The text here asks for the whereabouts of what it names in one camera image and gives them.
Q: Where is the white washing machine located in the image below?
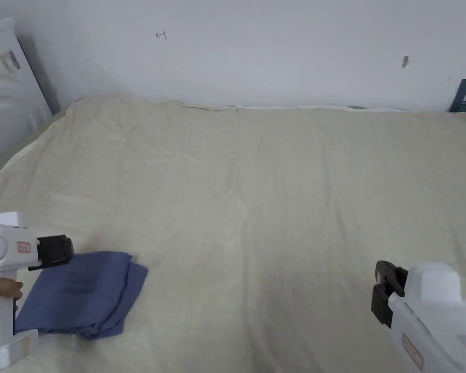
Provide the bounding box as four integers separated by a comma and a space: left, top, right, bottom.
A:
0, 17, 61, 176

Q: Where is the folded blue garment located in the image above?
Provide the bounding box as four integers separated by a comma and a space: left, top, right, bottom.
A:
15, 251, 149, 340

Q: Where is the bed with beige sheet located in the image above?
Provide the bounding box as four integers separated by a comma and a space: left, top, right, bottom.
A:
0, 97, 466, 373

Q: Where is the person's left hand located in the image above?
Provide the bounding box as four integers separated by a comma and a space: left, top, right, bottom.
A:
0, 278, 24, 316

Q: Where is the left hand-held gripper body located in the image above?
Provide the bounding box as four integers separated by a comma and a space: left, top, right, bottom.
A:
0, 211, 39, 368

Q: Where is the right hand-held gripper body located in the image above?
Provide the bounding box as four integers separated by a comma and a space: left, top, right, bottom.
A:
386, 262, 466, 373

